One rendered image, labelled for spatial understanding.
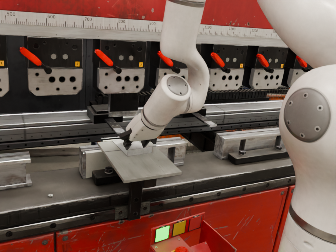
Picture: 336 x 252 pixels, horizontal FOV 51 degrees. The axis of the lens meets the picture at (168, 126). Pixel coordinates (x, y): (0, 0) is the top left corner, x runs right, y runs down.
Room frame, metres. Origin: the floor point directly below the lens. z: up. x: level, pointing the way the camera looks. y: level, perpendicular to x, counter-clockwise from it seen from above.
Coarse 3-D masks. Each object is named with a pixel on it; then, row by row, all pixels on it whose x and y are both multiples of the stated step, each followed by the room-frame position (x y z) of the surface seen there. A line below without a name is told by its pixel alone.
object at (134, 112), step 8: (112, 96) 1.09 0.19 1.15; (120, 96) 1.10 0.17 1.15; (128, 96) 1.12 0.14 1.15; (136, 96) 1.13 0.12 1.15; (112, 104) 1.09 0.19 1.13; (120, 104) 1.10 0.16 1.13; (128, 104) 1.12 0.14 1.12; (136, 104) 1.13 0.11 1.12; (112, 112) 1.10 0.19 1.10; (120, 112) 1.11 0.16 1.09; (128, 112) 1.13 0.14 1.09; (136, 112) 1.14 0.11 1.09
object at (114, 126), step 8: (104, 104) 1.37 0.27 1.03; (88, 112) 1.33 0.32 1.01; (96, 112) 1.28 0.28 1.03; (104, 112) 1.29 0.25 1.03; (96, 120) 1.27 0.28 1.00; (104, 120) 1.28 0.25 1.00; (112, 120) 1.27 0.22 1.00; (120, 120) 1.31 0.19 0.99; (112, 128) 1.19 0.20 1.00; (120, 128) 1.20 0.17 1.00
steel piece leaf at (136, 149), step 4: (116, 144) 1.06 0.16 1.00; (120, 144) 1.06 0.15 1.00; (132, 144) 1.07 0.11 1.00; (136, 144) 1.07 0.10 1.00; (140, 144) 1.08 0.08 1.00; (120, 148) 1.03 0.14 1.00; (124, 148) 1.03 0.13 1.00; (132, 148) 1.04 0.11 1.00; (136, 148) 1.04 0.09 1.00; (140, 148) 1.00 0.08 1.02; (144, 148) 1.01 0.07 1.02; (148, 148) 1.02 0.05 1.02; (124, 152) 1.00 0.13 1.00; (128, 152) 0.98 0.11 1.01; (132, 152) 0.99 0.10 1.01; (136, 152) 0.99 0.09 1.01; (140, 152) 1.00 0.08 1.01; (144, 152) 1.01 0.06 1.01; (148, 152) 1.02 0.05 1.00; (128, 156) 0.98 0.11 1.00
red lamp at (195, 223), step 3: (198, 216) 0.95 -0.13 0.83; (201, 216) 0.95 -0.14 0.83; (192, 219) 0.93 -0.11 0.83; (195, 219) 0.94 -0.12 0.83; (198, 219) 0.95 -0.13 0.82; (192, 222) 0.93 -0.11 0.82; (195, 222) 0.94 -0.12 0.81; (198, 222) 0.95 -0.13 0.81; (189, 225) 0.93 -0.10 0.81; (192, 225) 0.93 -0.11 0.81; (195, 225) 0.94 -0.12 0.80; (198, 225) 0.95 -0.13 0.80; (189, 228) 0.93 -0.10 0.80; (192, 228) 0.93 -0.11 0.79; (195, 228) 0.94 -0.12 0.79
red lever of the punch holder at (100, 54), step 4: (96, 52) 0.99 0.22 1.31; (100, 52) 1.00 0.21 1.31; (100, 56) 1.00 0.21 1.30; (104, 56) 1.00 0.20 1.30; (104, 60) 1.00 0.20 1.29; (108, 60) 1.01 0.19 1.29; (108, 64) 1.01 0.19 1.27; (112, 64) 1.01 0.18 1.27; (116, 68) 1.02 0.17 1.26; (120, 68) 1.02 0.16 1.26; (116, 72) 1.02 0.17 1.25; (120, 72) 1.02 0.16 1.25
